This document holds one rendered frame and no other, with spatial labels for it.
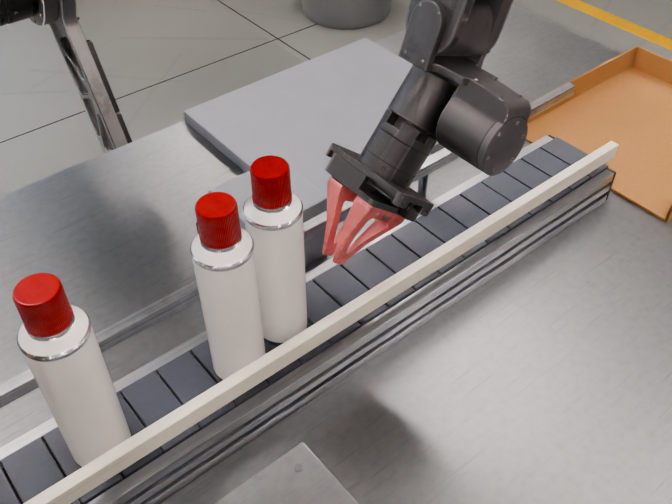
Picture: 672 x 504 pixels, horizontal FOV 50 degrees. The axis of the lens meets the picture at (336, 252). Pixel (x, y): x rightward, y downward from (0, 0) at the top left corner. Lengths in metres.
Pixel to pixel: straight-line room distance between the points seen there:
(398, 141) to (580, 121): 0.53
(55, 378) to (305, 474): 0.22
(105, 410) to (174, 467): 0.10
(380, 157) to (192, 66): 2.33
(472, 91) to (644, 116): 0.59
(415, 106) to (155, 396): 0.36
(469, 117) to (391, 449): 0.32
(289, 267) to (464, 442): 0.24
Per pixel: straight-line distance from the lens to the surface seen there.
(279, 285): 0.66
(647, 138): 1.16
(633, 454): 0.77
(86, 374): 0.58
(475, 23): 0.66
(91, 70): 1.56
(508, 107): 0.63
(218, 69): 2.94
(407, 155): 0.68
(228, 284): 0.60
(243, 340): 0.65
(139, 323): 0.66
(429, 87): 0.67
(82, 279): 0.91
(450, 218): 0.87
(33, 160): 2.61
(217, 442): 0.70
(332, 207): 0.70
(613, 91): 1.25
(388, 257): 0.81
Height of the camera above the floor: 1.45
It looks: 44 degrees down
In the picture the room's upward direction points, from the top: straight up
